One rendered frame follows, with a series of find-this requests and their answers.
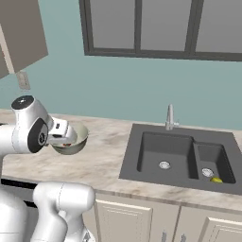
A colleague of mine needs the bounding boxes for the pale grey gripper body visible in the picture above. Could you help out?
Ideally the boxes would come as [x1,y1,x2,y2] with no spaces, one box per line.
[46,122,78,148]

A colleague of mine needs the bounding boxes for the pale green bowl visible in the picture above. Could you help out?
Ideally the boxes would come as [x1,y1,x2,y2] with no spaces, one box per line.
[51,121,90,156]

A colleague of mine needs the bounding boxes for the dark grey double sink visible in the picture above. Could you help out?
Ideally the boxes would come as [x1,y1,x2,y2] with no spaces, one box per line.
[118,122,242,196]

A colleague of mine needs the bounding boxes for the black-topped appliance front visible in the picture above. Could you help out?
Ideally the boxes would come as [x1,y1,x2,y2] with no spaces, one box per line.
[0,177,40,209]

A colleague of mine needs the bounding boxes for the cream base cupboard door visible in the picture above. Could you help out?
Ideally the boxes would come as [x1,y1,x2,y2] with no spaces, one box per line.
[94,198,182,242]
[172,205,242,242]

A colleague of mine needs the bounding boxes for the silver tap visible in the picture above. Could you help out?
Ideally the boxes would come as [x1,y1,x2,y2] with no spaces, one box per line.
[164,103,181,131]

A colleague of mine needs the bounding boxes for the dark-framed window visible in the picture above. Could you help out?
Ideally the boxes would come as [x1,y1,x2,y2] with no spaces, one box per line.
[78,0,242,62]

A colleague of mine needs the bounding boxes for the beige wall socket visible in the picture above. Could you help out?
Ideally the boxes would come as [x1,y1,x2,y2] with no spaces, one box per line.
[15,70,32,91]

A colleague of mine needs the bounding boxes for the taupe wall cabinet door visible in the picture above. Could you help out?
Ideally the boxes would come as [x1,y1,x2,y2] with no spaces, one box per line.
[0,0,49,76]

